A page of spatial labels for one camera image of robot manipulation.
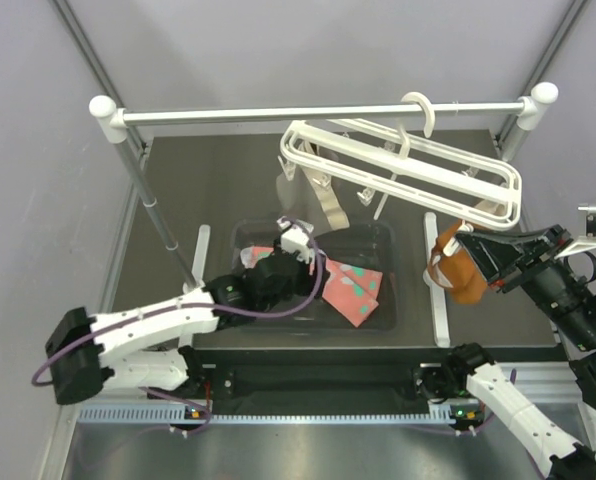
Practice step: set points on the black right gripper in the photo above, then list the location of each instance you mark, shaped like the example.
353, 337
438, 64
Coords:
495, 257

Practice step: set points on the orange beige sock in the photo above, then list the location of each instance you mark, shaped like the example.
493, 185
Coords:
452, 269

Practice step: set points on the white plastic clip hanger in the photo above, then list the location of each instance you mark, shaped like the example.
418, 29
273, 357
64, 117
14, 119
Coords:
374, 146

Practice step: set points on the pink patterned sock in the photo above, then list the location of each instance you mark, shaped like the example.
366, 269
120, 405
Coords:
250, 256
352, 291

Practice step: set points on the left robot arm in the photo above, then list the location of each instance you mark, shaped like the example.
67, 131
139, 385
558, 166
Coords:
87, 354

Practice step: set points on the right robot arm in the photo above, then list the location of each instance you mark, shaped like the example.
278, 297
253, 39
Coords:
566, 302

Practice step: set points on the clear plastic bin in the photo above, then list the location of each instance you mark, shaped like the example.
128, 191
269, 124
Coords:
368, 245

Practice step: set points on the grey beige sock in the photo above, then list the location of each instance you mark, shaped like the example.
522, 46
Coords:
311, 196

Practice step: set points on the silver clothes rack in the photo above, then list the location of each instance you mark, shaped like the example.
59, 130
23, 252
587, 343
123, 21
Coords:
199, 177

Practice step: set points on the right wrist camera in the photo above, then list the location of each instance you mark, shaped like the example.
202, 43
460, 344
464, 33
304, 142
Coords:
586, 242

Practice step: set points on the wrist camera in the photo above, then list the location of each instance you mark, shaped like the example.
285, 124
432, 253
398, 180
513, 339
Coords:
586, 242
294, 238

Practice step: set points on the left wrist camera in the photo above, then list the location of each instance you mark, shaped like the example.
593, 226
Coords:
294, 238

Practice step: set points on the grey cable duct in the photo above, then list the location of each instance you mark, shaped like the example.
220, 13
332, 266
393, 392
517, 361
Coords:
179, 414

